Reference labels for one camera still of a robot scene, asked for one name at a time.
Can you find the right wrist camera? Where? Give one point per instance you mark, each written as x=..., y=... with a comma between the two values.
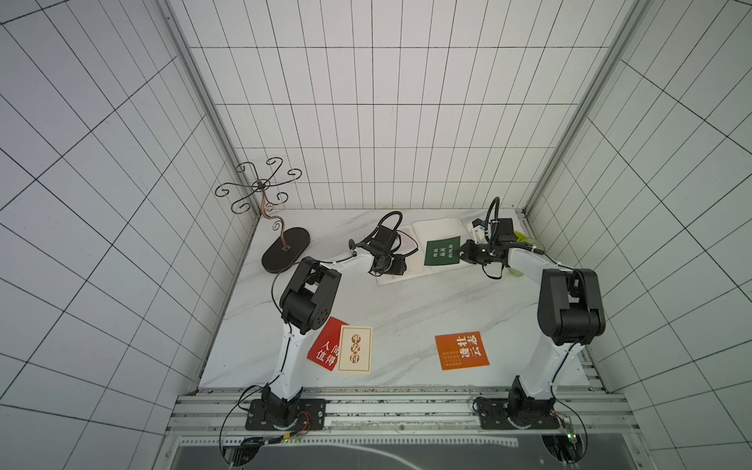
x=479, y=230

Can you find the orange card lower right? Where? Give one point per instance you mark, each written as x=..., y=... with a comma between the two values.
x=461, y=351

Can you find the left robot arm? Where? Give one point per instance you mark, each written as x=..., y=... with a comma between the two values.
x=306, y=304

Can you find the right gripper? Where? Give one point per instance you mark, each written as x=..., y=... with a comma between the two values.
x=470, y=252

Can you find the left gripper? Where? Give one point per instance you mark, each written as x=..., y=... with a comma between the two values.
x=399, y=268

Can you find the green card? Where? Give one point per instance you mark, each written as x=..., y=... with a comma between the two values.
x=443, y=252

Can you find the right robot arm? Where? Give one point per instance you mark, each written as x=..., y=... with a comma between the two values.
x=570, y=309

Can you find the cream framed card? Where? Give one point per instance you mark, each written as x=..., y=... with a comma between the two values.
x=355, y=354

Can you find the red card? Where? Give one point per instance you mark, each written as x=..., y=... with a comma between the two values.
x=326, y=348

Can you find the metal jewelry stand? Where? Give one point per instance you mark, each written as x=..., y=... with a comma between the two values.
x=290, y=242

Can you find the aluminium rail frame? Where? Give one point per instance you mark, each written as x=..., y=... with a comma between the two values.
x=381, y=416

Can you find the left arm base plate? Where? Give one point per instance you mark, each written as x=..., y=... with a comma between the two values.
x=303, y=414

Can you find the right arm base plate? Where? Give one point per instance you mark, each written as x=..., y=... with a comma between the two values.
x=516, y=414

